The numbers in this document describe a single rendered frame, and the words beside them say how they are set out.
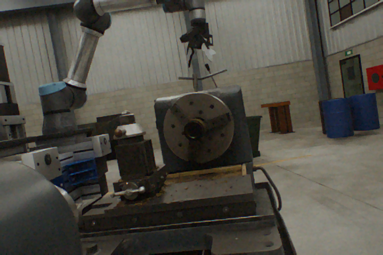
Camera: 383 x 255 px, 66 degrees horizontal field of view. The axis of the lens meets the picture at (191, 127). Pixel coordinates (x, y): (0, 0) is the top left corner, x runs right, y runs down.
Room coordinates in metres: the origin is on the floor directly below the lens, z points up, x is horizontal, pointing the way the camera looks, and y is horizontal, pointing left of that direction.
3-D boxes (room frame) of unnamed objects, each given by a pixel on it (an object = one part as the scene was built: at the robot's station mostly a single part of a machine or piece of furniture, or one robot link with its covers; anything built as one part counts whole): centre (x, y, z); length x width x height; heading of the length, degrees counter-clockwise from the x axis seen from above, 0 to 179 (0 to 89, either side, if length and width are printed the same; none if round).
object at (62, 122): (1.35, 0.60, 1.21); 0.15 x 0.15 x 0.10
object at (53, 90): (1.36, 0.60, 1.33); 0.13 x 0.12 x 0.14; 170
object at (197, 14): (1.37, -0.11, 1.58); 0.08 x 0.08 x 0.05
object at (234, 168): (1.09, 0.01, 0.89); 0.36 x 0.30 x 0.04; 80
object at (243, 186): (0.71, 0.09, 0.95); 0.43 x 0.17 x 0.05; 80
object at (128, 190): (0.75, 0.15, 0.99); 0.20 x 0.10 x 0.05; 170
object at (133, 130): (0.72, 0.15, 1.13); 0.08 x 0.08 x 0.03
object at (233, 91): (1.74, -0.09, 1.06); 0.59 x 0.48 x 0.39; 170
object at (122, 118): (0.72, 0.15, 1.17); 0.04 x 0.04 x 0.03
